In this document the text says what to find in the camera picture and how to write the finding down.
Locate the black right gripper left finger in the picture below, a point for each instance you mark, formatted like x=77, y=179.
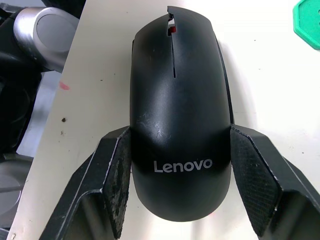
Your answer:
x=95, y=180

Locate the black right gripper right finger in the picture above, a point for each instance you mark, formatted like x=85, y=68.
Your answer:
x=275, y=180

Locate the black Lenovo mouse cover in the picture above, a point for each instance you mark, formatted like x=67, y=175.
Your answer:
x=178, y=112

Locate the silver robot body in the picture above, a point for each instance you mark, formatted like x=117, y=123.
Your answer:
x=30, y=45

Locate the green hexagonal plastic tray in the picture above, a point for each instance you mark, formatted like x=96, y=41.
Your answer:
x=308, y=23

